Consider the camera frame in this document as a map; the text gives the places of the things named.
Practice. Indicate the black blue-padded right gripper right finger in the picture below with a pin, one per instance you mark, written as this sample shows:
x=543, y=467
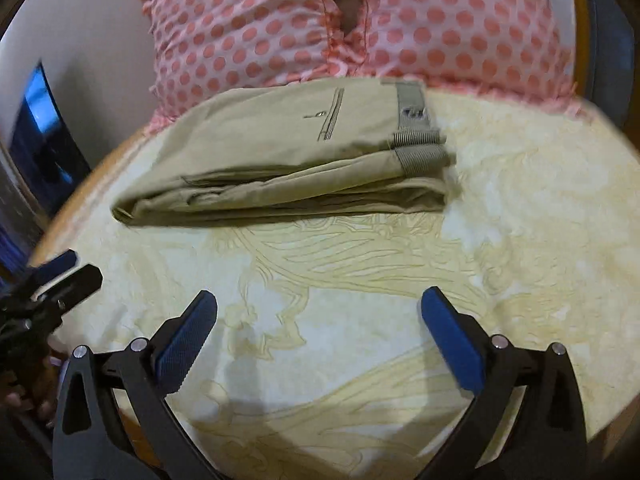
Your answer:
x=526, y=419

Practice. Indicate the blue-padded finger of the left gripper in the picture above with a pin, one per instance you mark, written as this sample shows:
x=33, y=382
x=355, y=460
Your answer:
x=48, y=271

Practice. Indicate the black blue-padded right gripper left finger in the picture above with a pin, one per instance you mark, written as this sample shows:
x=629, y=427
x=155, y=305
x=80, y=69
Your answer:
x=90, y=440

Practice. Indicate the khaki beige pants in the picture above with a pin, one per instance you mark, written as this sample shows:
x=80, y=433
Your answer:
x=329, y=146

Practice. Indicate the person's left hand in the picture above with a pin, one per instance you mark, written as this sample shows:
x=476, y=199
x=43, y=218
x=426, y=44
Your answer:
x=41, y=397

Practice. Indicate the black flat screen television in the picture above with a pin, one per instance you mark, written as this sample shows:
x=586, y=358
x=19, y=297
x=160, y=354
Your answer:
x=42, y=148

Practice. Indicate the cream patterned bed sheet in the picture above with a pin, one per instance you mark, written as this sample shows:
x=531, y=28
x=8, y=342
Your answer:
x=319, y=366

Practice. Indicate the pink polka dot pillow left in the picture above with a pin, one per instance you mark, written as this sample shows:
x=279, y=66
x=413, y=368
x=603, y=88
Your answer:
x=206, y=47

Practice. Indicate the pink polka dot pillow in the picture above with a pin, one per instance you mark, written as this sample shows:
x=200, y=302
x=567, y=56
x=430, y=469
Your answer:
x=206, y=47
x=503, y=48

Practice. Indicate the pink polka dot pillow right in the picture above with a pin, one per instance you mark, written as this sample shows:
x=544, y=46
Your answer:
x=503, y=48

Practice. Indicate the wooden bed frame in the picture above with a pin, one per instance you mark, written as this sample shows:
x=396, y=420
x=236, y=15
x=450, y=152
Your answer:
x=62, y=229

